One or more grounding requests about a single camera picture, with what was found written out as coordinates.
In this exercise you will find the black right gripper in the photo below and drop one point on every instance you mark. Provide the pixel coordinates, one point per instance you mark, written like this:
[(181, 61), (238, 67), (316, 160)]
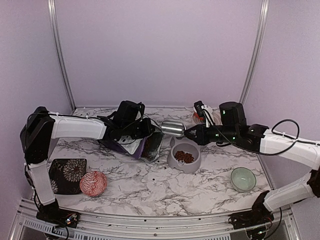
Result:
[(201, 138)]

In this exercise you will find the grey double pet bowl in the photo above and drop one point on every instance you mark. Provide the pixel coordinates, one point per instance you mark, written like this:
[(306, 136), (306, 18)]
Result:
[(185, 145)]

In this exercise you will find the aluminium corner post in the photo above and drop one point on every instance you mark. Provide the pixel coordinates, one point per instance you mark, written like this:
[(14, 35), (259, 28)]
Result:
[(59, 53), (257, 47)]

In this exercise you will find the aluminium front frame rail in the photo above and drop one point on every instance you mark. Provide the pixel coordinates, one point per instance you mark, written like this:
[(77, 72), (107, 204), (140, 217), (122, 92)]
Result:
[(100, 226)]

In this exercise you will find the brown kibble in front bowl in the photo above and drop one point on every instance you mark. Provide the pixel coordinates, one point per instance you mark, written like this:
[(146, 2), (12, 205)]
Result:
[(184, 157)]

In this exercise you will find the black floral square plate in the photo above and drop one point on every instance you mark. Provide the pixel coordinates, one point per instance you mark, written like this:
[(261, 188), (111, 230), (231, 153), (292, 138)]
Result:
[(65, 175)]

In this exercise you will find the brown kibble inside bag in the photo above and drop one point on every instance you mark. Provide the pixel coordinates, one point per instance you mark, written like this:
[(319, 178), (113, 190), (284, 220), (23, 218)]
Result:
[(146, 149)]

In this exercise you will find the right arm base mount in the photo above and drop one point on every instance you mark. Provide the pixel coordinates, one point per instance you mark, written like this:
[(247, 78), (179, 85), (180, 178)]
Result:
[(257, 215)]

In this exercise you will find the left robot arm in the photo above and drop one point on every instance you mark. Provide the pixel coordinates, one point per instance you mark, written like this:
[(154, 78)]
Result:
[(43, 126)]

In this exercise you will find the aluminium right corner post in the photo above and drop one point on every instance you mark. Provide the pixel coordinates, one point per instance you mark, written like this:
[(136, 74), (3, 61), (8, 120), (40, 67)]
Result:
[(257, 47)]

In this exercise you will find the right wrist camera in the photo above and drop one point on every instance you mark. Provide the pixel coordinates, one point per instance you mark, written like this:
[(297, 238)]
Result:
[(204, 113)]

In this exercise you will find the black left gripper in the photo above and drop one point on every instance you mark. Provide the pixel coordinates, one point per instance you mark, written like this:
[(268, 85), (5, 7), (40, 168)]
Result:
[(149, 128)]

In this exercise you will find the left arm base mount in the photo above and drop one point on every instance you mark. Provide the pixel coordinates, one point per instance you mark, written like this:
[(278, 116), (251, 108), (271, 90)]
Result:
[(52, 213)]

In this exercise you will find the silver metal scoop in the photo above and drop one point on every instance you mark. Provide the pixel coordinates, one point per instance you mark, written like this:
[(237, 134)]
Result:
[(173, 128)]

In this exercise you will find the orange white ceramic bowl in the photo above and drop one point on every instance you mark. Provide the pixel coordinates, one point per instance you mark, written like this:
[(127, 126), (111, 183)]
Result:
[(195, 115)]

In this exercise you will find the pale green glass bowl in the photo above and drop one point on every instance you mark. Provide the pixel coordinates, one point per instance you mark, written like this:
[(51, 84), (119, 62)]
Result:
[(243, 179)]

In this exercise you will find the red patterned ceramic bowl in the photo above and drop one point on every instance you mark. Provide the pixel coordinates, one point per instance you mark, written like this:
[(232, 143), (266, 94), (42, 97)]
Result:
[(93, 183)]

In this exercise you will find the spiral pattern ceramic plate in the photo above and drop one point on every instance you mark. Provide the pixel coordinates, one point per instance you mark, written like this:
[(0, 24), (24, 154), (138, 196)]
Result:
[(215, 117)]

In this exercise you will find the purple puppy food bag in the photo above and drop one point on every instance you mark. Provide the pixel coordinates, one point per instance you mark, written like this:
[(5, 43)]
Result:
[(135, 147)]

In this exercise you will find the aluminium left corner post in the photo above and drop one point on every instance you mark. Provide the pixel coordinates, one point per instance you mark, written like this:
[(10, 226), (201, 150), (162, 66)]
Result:
[(59, 53)]

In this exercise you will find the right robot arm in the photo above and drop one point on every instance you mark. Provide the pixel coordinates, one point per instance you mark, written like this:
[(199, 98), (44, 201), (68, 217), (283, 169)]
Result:
[(265, 141)]

